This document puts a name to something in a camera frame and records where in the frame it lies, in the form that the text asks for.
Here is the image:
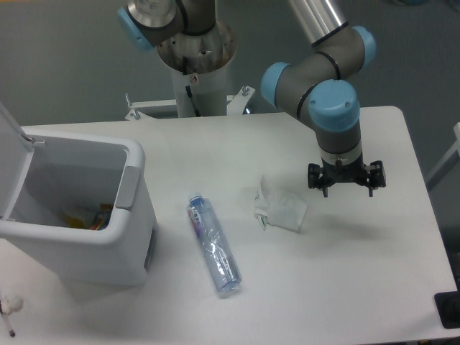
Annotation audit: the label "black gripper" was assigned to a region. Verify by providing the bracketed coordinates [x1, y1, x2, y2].
[308, 158, 386, 198]

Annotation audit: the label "clear plastic water bottle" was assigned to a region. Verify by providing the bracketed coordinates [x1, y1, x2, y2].
[186, 193, 242, 297]

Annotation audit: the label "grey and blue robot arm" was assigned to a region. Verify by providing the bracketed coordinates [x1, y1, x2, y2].
[117, 1, 386, 192]

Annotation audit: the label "colourful trash in can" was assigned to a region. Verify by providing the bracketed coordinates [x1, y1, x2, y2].
[62, 203, 114, 231]

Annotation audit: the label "white open trash can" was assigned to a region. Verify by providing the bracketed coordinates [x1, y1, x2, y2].
[1, 109, 157, 286]

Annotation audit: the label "black object at table corner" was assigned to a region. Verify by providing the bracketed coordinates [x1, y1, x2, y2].
[434, 291, 459, 329]

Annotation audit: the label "white frame at right edge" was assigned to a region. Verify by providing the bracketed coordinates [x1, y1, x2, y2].
[425, 122, 459, 191]

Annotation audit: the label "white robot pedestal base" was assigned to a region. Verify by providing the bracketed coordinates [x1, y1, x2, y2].
[124, 19, 255, 121]

